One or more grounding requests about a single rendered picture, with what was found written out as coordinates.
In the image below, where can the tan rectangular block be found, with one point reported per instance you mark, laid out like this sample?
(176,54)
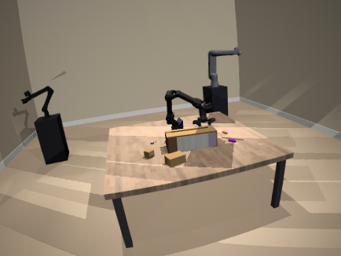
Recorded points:
(175,159)

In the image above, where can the small tan cardboard box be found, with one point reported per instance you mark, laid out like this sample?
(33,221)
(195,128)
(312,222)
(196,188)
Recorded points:
(149,153)

